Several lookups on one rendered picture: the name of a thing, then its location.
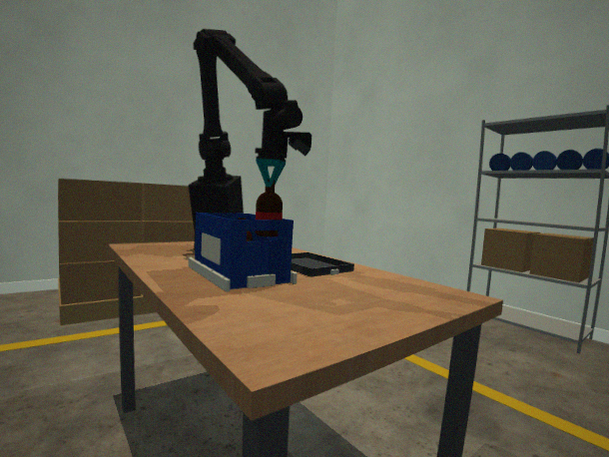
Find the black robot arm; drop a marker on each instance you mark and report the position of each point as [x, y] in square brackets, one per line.
[286, 114]

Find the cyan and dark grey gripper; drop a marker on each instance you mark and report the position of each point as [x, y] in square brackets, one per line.
[276, 159]

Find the blue bottle crate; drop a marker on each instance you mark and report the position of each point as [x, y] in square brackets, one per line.
[221, 244]

